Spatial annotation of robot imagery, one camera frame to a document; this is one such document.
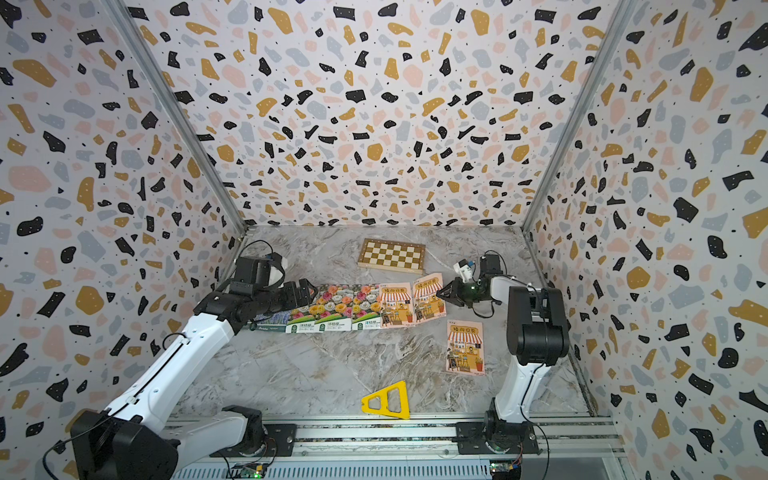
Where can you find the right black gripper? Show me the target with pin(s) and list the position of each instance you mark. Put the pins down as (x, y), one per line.
(455, 293)

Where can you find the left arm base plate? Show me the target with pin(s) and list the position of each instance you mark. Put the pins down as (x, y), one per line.
(272, 440)

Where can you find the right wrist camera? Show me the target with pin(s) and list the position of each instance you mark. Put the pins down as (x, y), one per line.
(464, 269)

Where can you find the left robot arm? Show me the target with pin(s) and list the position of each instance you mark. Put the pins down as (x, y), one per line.
(128, 439)

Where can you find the lavender seed packet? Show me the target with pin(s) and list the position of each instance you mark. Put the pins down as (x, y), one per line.
(276, 322)

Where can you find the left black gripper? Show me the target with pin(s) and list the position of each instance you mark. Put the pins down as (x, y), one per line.
(294, 300)

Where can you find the wooden chessboard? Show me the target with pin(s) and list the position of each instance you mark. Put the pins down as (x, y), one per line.
(395, 256)

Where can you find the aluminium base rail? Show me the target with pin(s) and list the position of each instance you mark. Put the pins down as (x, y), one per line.
(426, 446)

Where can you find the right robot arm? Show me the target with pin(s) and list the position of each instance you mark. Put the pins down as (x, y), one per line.
(537, 336)

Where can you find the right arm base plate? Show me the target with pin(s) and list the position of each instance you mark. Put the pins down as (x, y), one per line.
(502, 438)

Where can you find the colourful flower seed packet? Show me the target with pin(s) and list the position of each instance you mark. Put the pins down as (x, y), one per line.
(333, 309)
(366, 308)
(304, 320)

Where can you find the yellow triangular plastic tool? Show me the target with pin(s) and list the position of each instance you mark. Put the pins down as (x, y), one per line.
(390, 402)

